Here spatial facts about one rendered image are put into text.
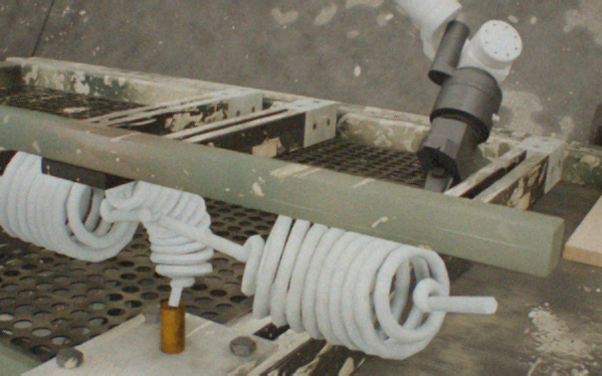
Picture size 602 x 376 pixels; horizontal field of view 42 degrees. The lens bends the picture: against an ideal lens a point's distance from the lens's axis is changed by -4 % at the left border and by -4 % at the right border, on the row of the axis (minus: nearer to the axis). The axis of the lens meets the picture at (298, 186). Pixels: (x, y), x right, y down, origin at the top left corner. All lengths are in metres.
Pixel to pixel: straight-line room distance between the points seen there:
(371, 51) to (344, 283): 2.37
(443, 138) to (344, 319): 0.67
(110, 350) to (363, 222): 0.23
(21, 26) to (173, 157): 3.40
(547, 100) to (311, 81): 0.80
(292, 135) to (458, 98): 0.44
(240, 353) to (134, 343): 0.07
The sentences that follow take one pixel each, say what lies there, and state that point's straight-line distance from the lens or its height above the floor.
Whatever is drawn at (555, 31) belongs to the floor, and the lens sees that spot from 2.66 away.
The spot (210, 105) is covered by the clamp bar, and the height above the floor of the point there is 1.07.
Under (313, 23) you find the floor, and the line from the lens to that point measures 2.92.
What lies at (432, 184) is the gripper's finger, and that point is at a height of 1.27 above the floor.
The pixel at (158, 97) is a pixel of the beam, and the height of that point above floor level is 0.89.
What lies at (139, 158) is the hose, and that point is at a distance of 0.40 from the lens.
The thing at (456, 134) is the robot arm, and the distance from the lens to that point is 1.09.
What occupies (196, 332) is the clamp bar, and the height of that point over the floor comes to 1.79.
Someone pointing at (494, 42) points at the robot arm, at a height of 1.28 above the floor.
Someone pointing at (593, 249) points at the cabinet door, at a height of 1.22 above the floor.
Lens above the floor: 2.26
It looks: 59 degrees down
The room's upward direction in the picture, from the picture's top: 47 degrees counter-clockwise
